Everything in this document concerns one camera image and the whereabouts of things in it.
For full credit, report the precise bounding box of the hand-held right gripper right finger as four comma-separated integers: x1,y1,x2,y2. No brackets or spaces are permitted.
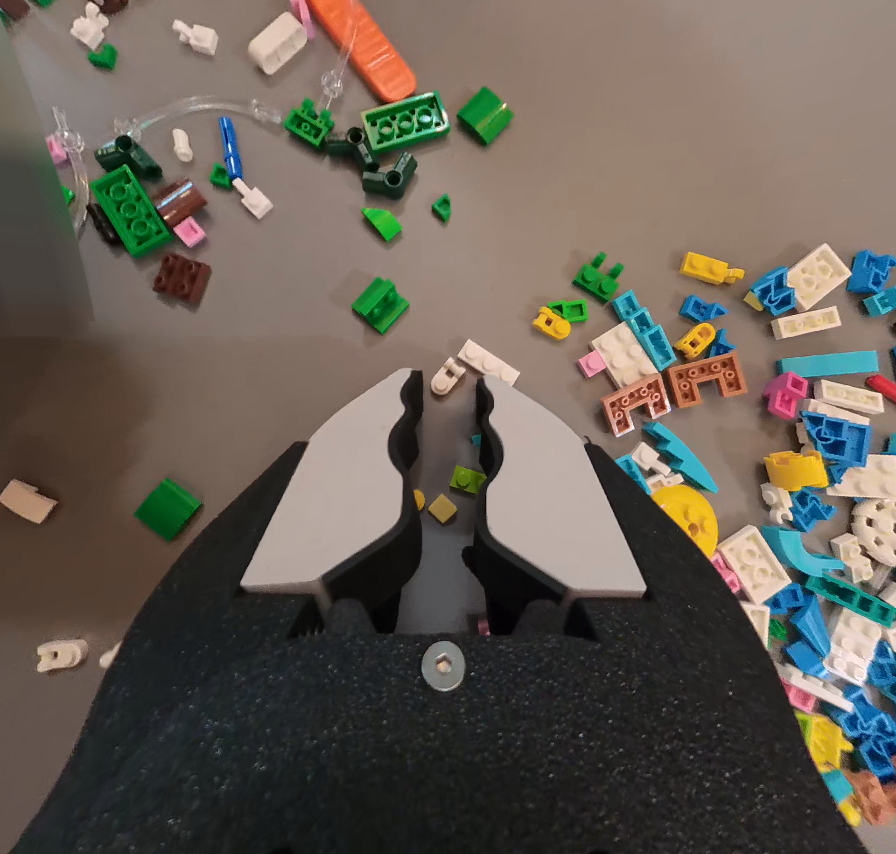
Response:
461,375,647,636

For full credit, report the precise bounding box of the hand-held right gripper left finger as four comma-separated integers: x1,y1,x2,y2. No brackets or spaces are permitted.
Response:
239,368,426,634

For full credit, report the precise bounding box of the pile of colourful lego pieces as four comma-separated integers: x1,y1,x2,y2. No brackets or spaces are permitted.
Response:
531,242,896,828

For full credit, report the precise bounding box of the green curved lego slope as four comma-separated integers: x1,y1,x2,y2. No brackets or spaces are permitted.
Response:
456,86,515,147
133,478,204,543

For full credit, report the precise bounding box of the long white lego plate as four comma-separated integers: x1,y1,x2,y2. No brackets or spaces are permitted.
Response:
457,338,521,386

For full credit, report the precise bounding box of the dark brown lego brick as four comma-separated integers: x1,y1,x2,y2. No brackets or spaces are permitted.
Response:
152,252,212,304

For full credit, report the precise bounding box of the cream curved lego piece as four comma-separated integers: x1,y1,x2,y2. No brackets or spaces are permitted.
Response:
0,478,59,525

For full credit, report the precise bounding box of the white lego bar holder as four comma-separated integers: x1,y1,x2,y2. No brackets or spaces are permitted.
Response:
173,19,219,56
70,2,111,50
233,177,274,220

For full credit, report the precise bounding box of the dark green lego connector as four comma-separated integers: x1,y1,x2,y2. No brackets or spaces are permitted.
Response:
94,133,163,180
329,126,382,173
362,153,419,201

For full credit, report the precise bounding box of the reddish brown lego cylinder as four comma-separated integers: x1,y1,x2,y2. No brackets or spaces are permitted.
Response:
150,179,209,229

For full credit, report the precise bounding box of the green lego brick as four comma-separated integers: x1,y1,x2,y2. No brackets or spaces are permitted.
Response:
89,165,174,259

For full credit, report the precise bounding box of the blue lego rod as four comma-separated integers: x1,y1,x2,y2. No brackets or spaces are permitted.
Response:
218,116,244,180

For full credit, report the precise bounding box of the green studded lego piece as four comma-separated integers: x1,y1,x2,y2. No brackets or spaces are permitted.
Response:
283,98,336,150

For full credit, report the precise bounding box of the green lego plate with holes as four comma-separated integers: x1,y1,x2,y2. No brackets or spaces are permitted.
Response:
360,90,450,154

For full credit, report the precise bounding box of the white rounded lego brick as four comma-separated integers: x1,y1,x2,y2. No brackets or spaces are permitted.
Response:
248,11,309,75

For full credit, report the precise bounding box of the orange lego brick separator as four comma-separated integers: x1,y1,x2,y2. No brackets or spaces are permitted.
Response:
283,0,417,101

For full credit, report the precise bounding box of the clear flexible tube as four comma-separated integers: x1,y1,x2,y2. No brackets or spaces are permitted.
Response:
114,95,284,138
318,0,365,108
52,105,92,236

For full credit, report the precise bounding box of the green lego bracket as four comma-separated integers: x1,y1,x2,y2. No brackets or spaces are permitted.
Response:
351,277,410,336

